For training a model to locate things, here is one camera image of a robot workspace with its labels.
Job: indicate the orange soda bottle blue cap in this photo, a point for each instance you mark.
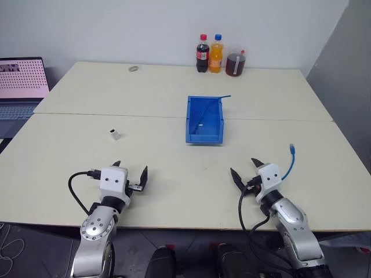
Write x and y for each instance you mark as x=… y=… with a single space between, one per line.
x=216 y=58

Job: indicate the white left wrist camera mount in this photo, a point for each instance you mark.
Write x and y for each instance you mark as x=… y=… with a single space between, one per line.
x=111 y=185

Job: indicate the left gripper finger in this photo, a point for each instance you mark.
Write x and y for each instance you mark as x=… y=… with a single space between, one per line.
x=117 y=164
x=144 y=178

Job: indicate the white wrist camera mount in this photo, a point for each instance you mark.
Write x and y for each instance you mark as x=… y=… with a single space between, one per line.
x=269 y=179
x=111 y=185

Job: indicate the small grey metal piece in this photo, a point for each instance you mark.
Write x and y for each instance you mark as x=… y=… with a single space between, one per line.
x=133 y=69

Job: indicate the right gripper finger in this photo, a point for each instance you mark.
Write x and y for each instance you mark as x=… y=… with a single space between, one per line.
x=238 y=181
x=257 y=163

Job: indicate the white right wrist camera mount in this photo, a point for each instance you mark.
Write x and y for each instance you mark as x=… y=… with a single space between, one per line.
x=269 y=179

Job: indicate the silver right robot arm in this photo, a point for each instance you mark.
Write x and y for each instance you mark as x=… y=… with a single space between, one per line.
x=292 y=220

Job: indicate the clear jug brown liquid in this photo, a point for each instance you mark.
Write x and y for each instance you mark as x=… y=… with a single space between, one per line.
x=235 y=65

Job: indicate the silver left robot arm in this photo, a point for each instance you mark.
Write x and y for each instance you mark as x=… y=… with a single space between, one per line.
x=95 y=226

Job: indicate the open laptop pink screen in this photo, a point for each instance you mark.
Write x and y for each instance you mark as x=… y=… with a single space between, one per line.
x=20 y=78

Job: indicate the small grey metal block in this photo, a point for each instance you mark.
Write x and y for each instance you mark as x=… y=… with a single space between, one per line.
x=116 y=135

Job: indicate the dark rounded shape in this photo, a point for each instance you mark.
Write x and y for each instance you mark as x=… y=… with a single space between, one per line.
x=232 y=262
x=162 y=263

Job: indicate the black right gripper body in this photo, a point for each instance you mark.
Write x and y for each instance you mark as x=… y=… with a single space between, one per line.
x=255 y=183

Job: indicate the cola bottle red cap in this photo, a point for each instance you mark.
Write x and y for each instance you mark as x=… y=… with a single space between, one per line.
x=202 y=55

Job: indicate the blue plastic bin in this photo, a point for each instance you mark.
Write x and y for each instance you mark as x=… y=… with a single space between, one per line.
x=205 y=138

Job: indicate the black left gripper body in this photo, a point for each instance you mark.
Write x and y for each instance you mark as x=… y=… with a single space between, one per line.
x=135 y=188

